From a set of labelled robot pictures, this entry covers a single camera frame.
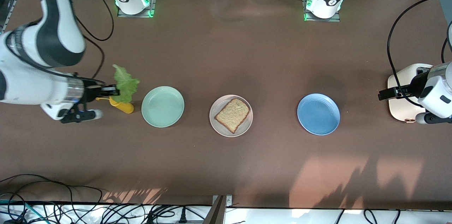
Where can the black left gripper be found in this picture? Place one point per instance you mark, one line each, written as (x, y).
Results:
(416, 85)

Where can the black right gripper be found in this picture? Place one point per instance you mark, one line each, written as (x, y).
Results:
(90, 91)

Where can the green lettuce leaf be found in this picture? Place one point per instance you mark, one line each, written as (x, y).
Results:
(125, 82)

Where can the yellow mustard squeeze bottle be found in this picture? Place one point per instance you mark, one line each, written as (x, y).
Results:
(125, 107)

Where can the brown bread slice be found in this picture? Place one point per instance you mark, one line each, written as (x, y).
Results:
(233, 114)

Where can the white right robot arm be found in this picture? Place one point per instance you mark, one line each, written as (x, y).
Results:
(53, 40)

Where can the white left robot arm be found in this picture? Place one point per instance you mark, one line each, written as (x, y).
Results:
(438, 93)

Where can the mint green plate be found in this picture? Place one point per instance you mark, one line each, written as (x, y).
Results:
(162, 107)

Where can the blue plate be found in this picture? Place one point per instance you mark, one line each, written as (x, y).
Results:
(318, 114)

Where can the beige plate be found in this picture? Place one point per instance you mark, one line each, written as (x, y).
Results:
(219, 127)

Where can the cream white toaster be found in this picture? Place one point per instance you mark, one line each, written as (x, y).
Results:
(395, 109)

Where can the black power plug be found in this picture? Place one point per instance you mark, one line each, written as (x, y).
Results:
(182, 217)

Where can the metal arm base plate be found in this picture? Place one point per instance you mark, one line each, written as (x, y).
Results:
(322, 19)
(152, 3)

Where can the grey metal table bracket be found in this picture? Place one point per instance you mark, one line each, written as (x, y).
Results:
(219, 213)

